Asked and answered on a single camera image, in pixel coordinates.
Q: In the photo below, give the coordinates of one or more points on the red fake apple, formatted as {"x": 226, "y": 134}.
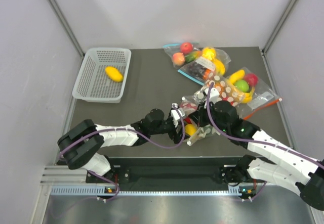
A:
{"x": 186, "y": 48}

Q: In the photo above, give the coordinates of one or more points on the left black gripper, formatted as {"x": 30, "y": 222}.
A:
{"x": 176, "y": 137}

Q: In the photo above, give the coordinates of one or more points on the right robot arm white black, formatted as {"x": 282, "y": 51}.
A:
{"x": 285, "y": 167}

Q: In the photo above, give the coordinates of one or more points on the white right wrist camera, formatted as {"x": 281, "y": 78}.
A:
{"x": 212, "y": 96}

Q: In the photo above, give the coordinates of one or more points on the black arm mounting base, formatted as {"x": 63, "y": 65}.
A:
{"x": 193, "y": 173}

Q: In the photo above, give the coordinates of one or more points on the green fake apple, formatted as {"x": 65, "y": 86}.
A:
{"x": 242, "y": 86}

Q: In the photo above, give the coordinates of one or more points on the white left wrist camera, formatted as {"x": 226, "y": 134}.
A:
{"x": 177, "y": 114}

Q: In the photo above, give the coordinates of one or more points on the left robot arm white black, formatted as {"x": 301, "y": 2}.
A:
{"x": 80, "y": 145}

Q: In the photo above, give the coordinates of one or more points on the red fake strawberry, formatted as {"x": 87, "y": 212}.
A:
{"x": 188, "y": 108}

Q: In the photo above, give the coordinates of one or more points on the white perforated plastic basket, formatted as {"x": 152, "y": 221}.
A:
{"x": 93, "y": 84}

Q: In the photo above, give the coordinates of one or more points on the clear bag with lemon banana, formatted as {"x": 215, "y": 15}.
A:
{"x": 218, "y": 57}

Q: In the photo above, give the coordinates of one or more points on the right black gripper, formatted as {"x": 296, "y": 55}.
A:
{"x": 198, "y": 115}

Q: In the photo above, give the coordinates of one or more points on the polka dot zip bag front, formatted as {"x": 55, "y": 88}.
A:
{"x": 202, "y": 132}

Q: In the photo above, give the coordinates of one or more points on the fake peach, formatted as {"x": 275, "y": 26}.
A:
{"x": 178, "y": 59}

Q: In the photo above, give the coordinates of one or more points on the blue zip bag with grapes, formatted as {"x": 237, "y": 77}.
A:
{"x": 197, "y": 70}

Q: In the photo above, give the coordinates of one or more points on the yellow fake mango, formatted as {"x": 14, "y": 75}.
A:
{"x": 114, "y": 74}
{"x": 190, "y": 129}

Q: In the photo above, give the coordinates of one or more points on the orange zip bag with fruit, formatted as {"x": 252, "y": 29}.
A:
{"x": 260, "y": 95}

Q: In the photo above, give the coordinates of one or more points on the grey slotted cable duct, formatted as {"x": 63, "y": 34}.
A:
{"x": 110, "y": 190}

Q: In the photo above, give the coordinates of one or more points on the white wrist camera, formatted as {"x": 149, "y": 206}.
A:
{"x": 212, "y": 96}
{"x": 177, "y": 114}

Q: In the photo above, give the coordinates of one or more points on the polka dot zip bag right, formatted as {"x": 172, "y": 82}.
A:
{"x": 228, "y": 92}

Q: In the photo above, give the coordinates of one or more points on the polka dot zip bag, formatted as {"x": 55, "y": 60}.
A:
{"x": 202, "y": 132}
{"x": 228, "y": 92}

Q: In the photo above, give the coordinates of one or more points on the clear bag with apple peach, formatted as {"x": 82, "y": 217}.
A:
{"x": 172, "y": 48}

